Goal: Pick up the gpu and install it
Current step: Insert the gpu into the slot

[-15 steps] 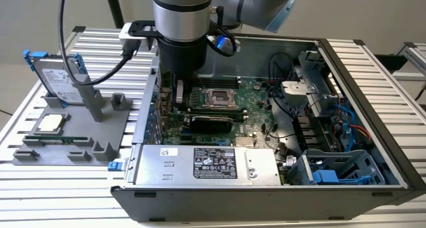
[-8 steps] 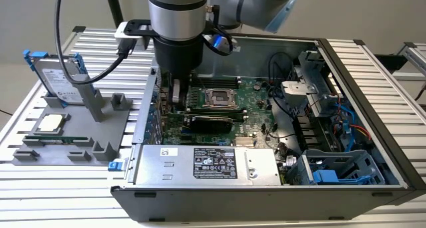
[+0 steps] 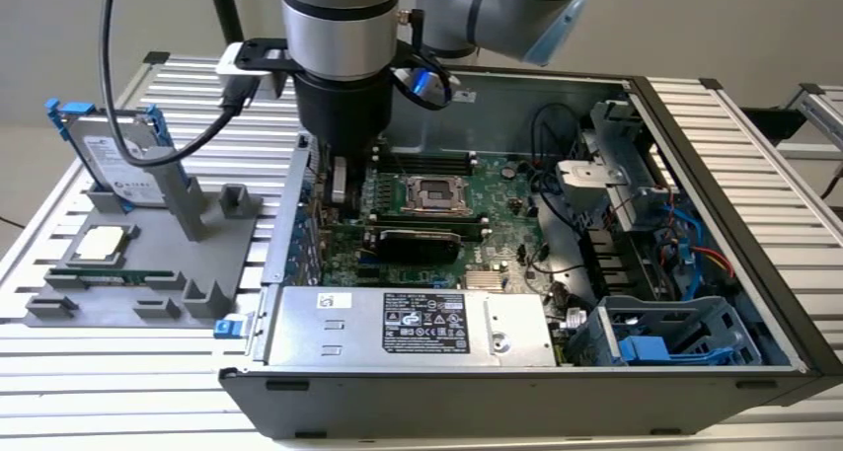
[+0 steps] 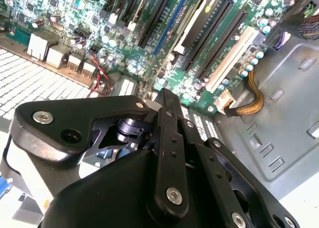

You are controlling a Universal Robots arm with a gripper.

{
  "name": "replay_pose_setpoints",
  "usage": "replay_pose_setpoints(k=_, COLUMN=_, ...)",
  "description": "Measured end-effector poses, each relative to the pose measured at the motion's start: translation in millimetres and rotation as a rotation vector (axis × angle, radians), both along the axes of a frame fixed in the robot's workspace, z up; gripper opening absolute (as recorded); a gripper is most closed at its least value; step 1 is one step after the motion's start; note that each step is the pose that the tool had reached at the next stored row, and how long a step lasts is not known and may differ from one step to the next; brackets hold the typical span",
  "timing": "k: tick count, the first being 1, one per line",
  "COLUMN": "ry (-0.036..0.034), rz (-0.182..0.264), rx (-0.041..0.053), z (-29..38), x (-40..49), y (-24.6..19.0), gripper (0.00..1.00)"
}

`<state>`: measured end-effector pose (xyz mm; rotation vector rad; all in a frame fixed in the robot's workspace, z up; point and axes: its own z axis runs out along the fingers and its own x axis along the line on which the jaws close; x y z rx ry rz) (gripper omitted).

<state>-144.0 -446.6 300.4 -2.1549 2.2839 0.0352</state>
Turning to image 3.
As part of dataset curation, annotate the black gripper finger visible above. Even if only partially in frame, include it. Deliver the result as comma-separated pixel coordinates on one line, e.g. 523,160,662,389
328,152,366,210

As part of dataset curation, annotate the red wire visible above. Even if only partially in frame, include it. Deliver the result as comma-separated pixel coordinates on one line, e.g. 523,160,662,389
697,246,737,277

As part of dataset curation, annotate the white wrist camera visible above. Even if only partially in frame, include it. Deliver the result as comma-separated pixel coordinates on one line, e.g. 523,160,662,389
216,37,296,100

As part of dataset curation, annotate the silver CPU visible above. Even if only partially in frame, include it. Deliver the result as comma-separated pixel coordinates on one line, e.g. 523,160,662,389
70,225,132,263

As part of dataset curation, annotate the open grey PC case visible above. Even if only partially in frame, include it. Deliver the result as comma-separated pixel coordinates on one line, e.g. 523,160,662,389
216,58,843,440

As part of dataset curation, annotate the black stand pole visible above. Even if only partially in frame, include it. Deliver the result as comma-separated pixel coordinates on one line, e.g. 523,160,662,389
207,0,251,47

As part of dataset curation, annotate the green RAM stick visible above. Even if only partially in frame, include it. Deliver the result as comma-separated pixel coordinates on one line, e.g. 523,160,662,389
51,268,179,282

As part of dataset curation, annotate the silver power supply unit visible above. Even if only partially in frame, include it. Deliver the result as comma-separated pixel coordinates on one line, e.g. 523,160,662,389
263,285,562,369

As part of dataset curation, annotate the CPU socket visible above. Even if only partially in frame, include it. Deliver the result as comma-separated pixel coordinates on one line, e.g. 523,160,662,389
391,172,479,220

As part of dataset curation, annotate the long black wire loop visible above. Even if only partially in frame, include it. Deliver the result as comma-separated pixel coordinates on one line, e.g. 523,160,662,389
530,103,582,172

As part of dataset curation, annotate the neighbouring metal slat table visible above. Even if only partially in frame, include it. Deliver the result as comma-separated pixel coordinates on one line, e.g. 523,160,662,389
774,82,843,162

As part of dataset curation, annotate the grey disk bay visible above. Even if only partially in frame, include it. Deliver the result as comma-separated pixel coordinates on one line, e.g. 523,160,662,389
564,294,767,369

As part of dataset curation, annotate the blue wire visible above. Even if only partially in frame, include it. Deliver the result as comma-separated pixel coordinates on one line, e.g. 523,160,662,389
658,201,710,302

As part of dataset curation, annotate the green motherboard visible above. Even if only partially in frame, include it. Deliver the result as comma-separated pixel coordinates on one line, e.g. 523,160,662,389
315,149,550,294

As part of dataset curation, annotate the silver metal drive cage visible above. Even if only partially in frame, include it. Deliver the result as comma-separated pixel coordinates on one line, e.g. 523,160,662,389
556,99,682,234

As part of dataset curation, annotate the hard disk in blue carrier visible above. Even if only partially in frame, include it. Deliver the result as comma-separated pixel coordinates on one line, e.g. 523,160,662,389
44,103,174,210

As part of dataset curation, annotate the silver chipset heatsink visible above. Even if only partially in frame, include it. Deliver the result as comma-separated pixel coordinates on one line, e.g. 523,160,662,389
463,269,507,291

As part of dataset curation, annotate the green graphics card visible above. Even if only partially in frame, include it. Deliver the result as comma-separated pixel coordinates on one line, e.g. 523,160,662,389
315,223,467,269

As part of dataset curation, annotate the blue disk bay latch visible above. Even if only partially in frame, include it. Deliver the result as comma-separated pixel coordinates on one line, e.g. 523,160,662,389
618,336,675,367

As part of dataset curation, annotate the grey parts rack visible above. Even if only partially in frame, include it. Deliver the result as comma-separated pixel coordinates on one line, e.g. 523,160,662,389
24,147,266,330

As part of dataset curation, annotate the blue case latch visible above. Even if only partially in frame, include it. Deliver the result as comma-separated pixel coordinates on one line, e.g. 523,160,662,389
214,311,258,339

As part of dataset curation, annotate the blue lit wrist connector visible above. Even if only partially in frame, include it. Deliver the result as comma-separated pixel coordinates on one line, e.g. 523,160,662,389
406,67,442,97

